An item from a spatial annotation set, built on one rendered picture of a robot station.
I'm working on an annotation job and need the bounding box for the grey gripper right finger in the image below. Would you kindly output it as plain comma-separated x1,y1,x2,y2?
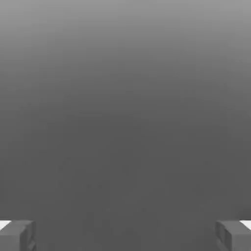
214,220,251,251

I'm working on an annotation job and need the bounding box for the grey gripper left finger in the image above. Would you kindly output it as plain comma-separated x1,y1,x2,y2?
0,220,37,251

